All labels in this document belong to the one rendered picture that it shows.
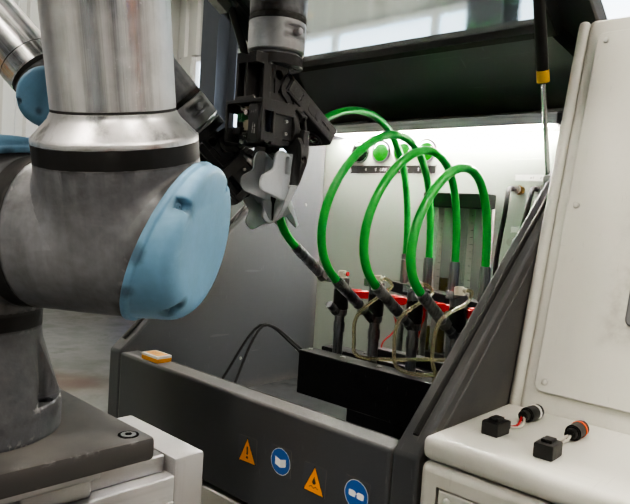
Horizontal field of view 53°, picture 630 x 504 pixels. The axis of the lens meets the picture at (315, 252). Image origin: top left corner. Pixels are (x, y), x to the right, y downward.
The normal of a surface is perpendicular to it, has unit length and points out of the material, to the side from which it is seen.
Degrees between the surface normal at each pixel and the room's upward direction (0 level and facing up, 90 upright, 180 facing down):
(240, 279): 90
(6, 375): 73
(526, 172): 90
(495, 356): 90
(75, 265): 110
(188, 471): 90
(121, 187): 102
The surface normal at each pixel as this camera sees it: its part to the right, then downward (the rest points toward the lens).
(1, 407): 0.74, -0.22
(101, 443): 0.07, -1.00
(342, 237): -0.67, 0.00
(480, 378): 0.73, 0.09
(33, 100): -0.09, 0.05
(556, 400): -0.64, -0.24
